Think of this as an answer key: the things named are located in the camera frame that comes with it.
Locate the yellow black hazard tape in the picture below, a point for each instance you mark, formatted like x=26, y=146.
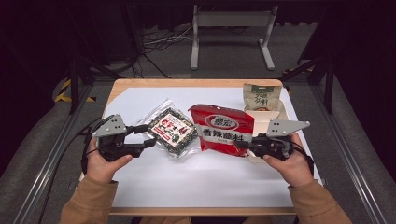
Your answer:
x=63, y=90

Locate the person's left hand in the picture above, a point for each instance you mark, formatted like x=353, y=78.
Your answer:
x=101, y=169

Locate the person's right hand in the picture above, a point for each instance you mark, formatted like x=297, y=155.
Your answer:
x=295, y=169

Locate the aluminium floor rail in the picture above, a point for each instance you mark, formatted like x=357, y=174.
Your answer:
x=46, y=161
x=351, y=161

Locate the white table cover sheet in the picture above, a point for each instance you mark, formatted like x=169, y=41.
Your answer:
x=193, y=180

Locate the red seasoning packet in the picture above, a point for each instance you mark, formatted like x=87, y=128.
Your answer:
x=222, y=130

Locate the clear packet of dried seaweed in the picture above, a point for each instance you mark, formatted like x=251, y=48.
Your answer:
x=172, y=130

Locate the white metal stand frame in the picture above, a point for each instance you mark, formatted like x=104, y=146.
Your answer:
x=232, y=18

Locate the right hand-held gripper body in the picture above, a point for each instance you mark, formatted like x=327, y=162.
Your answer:
x=274, y=146

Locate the black tripod stand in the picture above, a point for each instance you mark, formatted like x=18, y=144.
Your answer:
x=328, y=84
x=74, y=84

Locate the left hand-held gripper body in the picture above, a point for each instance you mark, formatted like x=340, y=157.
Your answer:
x=113, y=146

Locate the beige seasoning packet green label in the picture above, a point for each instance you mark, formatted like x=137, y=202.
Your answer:
x=261, y=96

